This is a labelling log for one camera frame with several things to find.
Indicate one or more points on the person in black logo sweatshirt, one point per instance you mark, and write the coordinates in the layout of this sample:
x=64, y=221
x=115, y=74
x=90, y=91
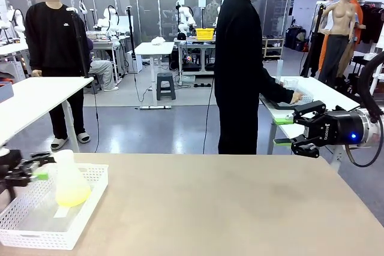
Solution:
x=51, y=43

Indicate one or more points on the blue grey box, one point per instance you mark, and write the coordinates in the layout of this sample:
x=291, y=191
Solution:
x=5, y=92

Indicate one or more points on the person in purple hoodie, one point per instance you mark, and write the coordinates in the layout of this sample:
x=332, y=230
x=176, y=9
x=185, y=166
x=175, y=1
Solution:
x=103, y=73

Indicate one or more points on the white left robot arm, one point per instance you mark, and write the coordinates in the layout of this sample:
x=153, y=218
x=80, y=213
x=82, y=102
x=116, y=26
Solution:
x=3, y=151

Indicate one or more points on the white shoe rack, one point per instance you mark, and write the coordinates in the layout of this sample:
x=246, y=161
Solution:
x=274, y=47

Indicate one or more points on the grey plastic stool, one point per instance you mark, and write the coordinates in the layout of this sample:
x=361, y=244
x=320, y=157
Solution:
x=166, y=85

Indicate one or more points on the black power strip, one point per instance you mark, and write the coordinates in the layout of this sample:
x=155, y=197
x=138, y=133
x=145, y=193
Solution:
x=201, y=84

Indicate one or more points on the dark clothes on rack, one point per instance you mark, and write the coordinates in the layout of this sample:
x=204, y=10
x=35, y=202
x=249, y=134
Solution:
x=372, y=22

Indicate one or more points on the translucent Erlenmeyer flask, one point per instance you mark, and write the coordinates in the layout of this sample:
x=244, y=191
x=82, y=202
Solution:
x=72, y=190

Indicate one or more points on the black plastic tray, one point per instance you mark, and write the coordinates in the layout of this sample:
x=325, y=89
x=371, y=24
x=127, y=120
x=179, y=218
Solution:
x=279, y=106

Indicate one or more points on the white mannequin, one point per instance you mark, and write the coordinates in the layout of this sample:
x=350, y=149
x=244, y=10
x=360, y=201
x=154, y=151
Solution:
x=330, y=1

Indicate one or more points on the white side table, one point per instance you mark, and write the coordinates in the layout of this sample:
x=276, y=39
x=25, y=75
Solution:
x=330, y=94
x=36, y=94

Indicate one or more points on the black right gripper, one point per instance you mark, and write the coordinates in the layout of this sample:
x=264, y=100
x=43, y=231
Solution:
x=342, y=127

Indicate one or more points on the white paper label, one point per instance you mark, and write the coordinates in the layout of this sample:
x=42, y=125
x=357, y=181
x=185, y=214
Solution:
x=62, y=212

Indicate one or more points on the black bags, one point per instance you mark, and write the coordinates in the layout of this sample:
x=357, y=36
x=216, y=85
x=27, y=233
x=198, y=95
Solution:
x=295, y=38

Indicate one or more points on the grey equipment table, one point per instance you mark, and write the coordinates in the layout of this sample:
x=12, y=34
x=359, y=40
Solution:
x=195, y=46

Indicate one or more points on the yellow plastic basket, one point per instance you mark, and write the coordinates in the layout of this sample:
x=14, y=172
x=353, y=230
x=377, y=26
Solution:
x=205, y=33

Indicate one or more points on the black camera tripod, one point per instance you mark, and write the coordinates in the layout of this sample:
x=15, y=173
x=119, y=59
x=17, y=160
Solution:
x=312, y=49

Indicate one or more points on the orange dressed mannequin with hat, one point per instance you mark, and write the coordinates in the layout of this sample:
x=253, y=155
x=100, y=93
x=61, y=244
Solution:
x=358, y=10

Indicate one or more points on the white crumpled cloth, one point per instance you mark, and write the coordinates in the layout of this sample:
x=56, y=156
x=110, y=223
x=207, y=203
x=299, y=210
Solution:
x=158, y=40

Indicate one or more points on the person's right forearm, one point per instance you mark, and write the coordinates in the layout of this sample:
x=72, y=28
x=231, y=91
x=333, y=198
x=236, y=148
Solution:
x=277, y=88

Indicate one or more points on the person in black sweater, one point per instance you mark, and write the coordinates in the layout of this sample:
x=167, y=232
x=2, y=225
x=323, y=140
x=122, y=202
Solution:
x=237, y=58

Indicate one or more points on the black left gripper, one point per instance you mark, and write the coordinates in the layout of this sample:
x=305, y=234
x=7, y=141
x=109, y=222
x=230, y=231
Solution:
x=10, y=166

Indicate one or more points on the person's right hand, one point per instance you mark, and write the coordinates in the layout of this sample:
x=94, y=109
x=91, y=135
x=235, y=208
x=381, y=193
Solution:
x=296, y=98

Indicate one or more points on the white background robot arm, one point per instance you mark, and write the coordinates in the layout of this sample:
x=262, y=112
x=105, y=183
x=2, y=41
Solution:
x=109, y=19
x=18, y=22
x=186, y=17

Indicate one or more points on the bare torso mannequin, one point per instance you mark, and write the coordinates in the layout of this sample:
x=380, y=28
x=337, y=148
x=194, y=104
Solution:
x=340, y=22

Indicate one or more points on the black cap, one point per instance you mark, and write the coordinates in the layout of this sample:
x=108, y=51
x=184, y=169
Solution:
x=181, y=36

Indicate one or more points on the white standing desk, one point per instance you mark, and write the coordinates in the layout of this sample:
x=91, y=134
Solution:
x=154, y=49

